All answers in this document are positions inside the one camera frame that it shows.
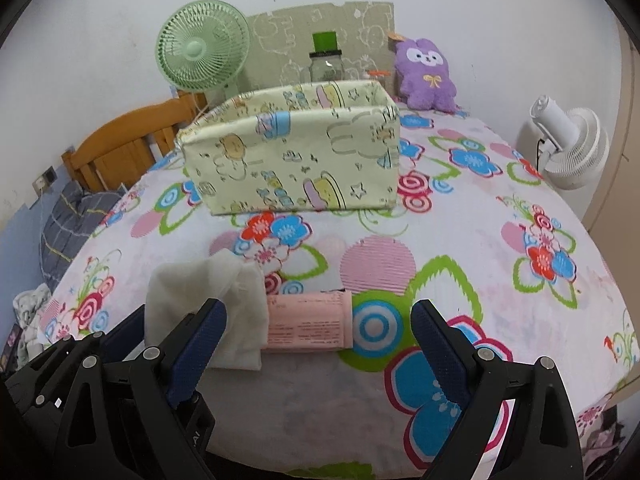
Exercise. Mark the green desk fan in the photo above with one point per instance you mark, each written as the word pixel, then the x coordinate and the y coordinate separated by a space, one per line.
pixel 200 50

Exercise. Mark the beige door frame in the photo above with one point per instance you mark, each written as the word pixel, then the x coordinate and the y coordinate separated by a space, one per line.
pixel 620 170

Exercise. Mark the grey plaid pillow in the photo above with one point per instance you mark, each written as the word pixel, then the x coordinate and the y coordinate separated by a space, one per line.
pixel 65 225

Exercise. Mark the crumpled patterned clothes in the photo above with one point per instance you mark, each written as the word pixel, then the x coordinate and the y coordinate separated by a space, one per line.
pixel 30 305

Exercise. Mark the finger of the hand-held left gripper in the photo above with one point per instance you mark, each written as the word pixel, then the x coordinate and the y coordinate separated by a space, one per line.
pixel 45 375

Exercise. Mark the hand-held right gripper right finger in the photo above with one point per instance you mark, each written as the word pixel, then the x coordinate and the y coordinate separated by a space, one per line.
pixel 440 355

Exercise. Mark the white standing fan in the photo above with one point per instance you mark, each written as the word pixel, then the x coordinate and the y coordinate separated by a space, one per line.
pixel 575 145

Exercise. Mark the glass mug with green lid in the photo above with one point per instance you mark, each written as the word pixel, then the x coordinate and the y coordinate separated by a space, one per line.
pixel 325 67

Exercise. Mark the wall socket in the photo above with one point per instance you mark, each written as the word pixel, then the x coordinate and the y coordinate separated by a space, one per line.
pixel 47 175

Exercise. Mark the green printed cardboard sheet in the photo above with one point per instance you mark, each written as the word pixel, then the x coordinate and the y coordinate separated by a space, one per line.
pixel 280 35

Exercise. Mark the wooden bed headboard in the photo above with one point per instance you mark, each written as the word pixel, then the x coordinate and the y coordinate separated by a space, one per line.
pixel 125 145

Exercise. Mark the pink tissue pack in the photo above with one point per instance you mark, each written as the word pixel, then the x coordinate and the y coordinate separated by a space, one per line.
pixel 305 322

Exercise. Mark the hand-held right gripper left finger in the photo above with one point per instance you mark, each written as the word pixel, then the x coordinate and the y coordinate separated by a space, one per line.
pixel 200 345

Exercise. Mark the white cloth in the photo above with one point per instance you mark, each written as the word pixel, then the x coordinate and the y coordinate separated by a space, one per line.
pixel 200 280

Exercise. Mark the purple plush bunny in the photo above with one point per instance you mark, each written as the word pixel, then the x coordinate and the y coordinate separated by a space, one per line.
pixel 425 70

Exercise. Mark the dark patterned cloth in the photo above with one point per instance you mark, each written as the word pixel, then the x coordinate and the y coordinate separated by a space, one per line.
pixel 610 440

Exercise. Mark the yellow printed fabric storage box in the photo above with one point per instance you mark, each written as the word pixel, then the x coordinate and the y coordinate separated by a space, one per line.
pixel 300 160

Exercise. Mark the cotton swab container orange lid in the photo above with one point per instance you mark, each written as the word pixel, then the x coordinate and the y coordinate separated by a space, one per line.
pixel 381 73

